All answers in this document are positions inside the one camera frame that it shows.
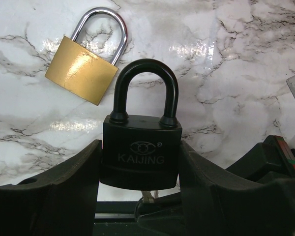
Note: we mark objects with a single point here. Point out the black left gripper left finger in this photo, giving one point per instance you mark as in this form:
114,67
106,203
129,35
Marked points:
60,201

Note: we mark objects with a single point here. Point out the black padlock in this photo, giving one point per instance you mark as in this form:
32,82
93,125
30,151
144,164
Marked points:
141,152

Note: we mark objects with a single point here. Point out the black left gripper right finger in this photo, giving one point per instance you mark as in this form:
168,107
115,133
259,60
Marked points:
216,202

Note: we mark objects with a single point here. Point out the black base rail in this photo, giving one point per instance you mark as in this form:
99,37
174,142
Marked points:
163,217

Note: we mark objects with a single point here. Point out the brass padlock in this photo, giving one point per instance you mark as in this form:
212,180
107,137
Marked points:
79,70

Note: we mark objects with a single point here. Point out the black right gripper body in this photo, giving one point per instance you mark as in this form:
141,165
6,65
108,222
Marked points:
266,161

